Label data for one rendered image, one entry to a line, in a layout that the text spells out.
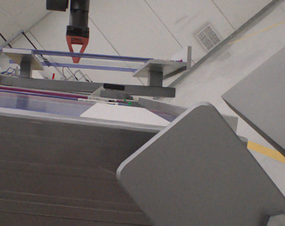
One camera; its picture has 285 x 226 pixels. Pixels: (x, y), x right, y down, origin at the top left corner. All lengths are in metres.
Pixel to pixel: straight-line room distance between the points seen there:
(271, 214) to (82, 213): 0.09
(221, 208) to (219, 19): 8.63
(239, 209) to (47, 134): 0.10
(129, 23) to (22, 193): 8.25
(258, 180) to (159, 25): 8.33
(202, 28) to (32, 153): 8.47
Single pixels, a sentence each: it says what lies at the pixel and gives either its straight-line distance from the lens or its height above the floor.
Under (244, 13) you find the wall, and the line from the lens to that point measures 8.98.
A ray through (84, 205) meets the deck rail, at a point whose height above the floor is 0.75.
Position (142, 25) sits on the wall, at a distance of 8.43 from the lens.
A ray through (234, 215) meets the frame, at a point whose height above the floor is 0.71.
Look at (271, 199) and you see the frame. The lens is 0.17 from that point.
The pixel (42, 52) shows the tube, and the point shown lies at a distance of 1.02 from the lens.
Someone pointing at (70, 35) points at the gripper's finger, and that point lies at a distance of 1.11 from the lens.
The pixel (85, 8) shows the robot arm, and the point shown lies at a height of 1.02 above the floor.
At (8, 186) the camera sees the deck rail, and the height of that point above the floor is 0.78.
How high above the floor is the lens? 0.78
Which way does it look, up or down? 5 degrees down
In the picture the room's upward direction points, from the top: 39 degrees counter-clockwise
